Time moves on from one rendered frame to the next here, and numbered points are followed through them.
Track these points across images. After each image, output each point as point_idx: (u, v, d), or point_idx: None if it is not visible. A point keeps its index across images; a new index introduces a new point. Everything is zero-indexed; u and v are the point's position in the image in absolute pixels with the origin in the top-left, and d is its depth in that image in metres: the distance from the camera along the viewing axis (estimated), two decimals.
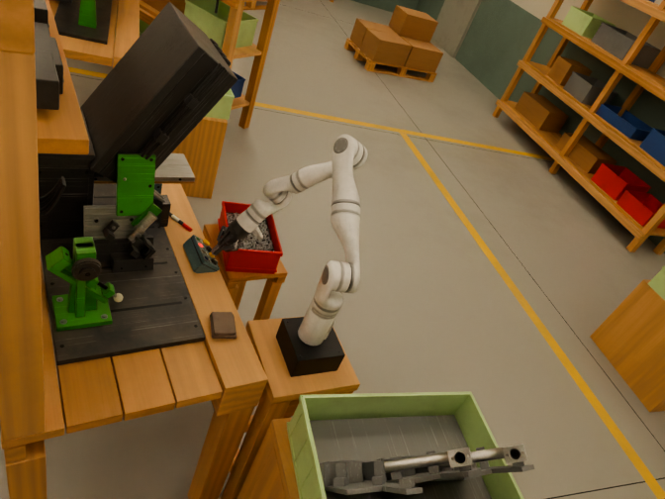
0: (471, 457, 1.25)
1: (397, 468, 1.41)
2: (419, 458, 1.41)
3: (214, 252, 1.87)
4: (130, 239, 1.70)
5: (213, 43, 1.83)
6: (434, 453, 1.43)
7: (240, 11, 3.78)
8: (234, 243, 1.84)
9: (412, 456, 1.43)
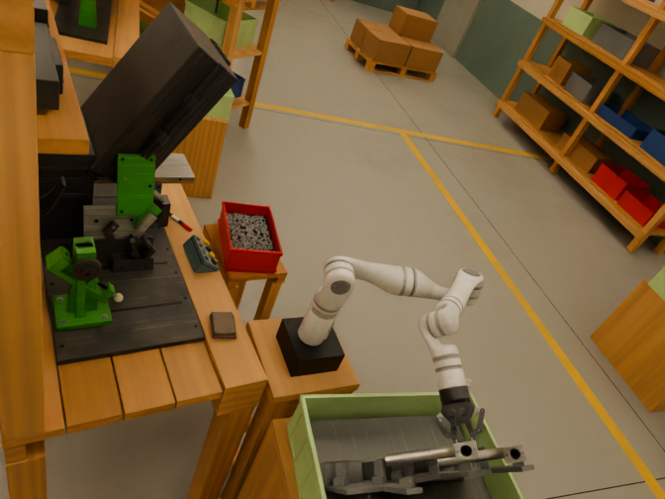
0: (478, 450, 1.23)
1: (400, 461, 1.39)
2: (423, 451, 1.39)
3: (476, 448, 1.25)
4: None
5: (213, 43, 1.83)
6: None
7: (240, 11, 3.78)
8: (475, 409, 1.28)
9: (416, 450, 1.41)
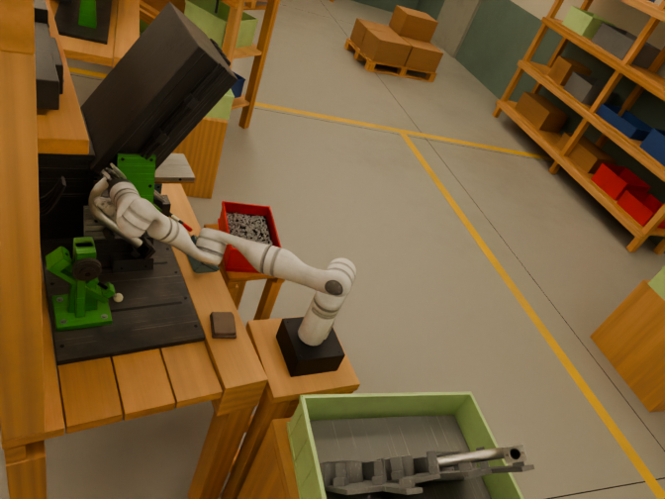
0: (112, 163, 1.56)
1: None
2: (117, 225, 1.64)
3: (109, 169, 1.56)
4: None
5: (213, 43, 1.83)
6: (434, 453, 1.43)
7: (240, 11, 3.78)
8: (110, 175, 1.48)
9: (120, 232, 1.65)
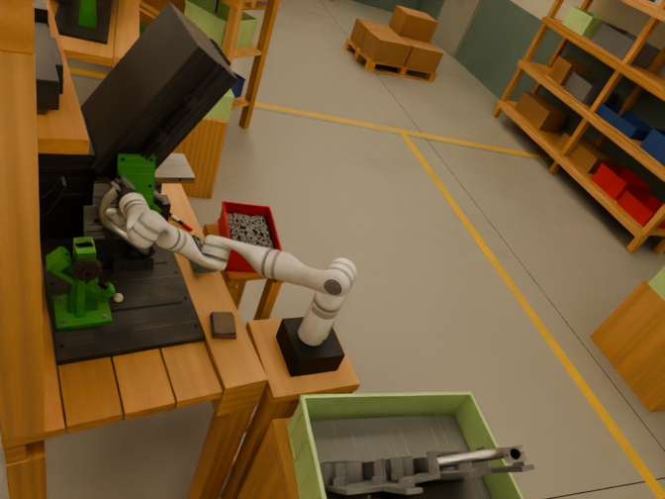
0: (121, 174, 1.60)
1: None
2: (126, 233, 1.68)
3: (118, 179, 1.60)
4: None
5: (213, 43, 1.83)
6: (434, 453, 1.43)
7: (240, 11, 3.78)
8: (119, 186, 1.52)
9: (128, 240, 1.69)
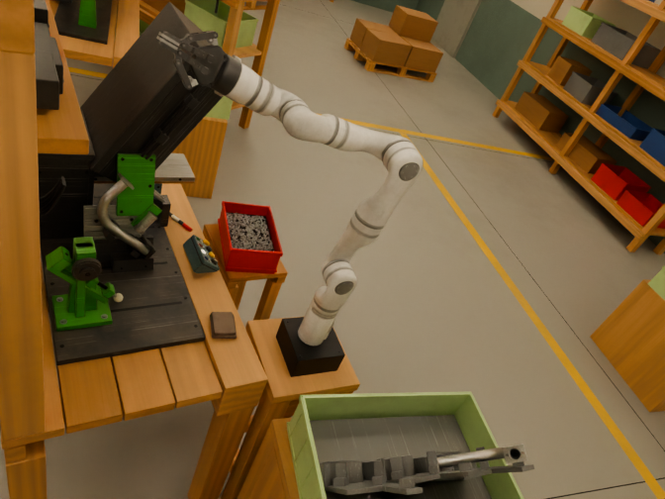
0: (120, 174, 1.60)
1: (140, 241, 1.74)
2: (125, 233, 1.68)
3: (162, 44, 0.96)
4: None
5: None
6: (434, 453, 1.43)
7: (240, 11, 3.78)
8: (196, 81, 1.02)
9: (128, 240, 1.69)
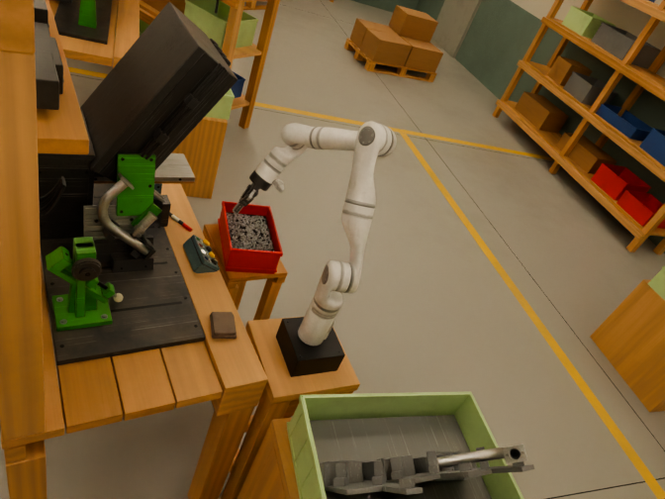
0: (120, 174, 1.60)
1: (140, 241, 1.74)
2: (125, 233, 1.68)
3: (235, 209, 1.74)
4: (134, 235, 1.70)
5: (213, 43, 1.83)
6: (434, 453, 1.43)
7: (240, 11, 3.78)
8: (250, 192, 1.70)
9: (128, 240, 1.69)
